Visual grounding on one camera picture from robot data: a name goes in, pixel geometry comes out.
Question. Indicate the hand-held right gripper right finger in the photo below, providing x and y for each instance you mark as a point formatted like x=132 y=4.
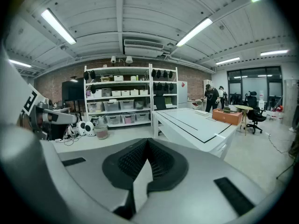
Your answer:
x=191 y=183

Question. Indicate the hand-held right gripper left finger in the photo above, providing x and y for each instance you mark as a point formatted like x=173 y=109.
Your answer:
x=98 y=171

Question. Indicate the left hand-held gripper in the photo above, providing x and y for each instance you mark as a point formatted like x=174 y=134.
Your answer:
x=31 y=101

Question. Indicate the black television screen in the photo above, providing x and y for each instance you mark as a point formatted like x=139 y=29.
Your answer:
x=73 y=89

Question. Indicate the wide white shelving unit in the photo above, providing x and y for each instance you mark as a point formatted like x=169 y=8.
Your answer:
x=116 y=82

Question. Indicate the row of clear storage bins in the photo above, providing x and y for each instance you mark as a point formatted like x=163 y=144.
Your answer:
x=127 y=104

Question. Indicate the group of white storage boxes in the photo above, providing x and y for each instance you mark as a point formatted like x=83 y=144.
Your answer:
x=125 y=92

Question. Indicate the orange box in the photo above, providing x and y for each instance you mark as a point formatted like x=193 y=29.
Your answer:
x=225 y=119

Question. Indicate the yellow-green boxes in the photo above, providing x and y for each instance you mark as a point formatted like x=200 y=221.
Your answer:
x=169 y=100

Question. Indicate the black office chair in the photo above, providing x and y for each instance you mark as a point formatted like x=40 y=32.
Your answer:
x=160 y=101
x=255 y=115

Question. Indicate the white refrigerator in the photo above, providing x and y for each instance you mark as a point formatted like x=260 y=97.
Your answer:
x=182 y=94

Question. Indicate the round wooden table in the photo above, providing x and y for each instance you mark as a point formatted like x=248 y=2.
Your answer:
x=244 y=107

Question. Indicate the group of black hanging pouches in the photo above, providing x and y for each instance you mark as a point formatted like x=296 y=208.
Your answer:
x=158 y=73

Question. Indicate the narrow white shelving unit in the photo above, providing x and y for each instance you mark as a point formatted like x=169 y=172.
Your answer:
x=163 y=81

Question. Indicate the ceiling air conditioner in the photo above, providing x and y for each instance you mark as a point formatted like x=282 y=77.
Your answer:
x=143 y=48

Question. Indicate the black-framed window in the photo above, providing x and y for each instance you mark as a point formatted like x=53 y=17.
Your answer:
x=254 y=73

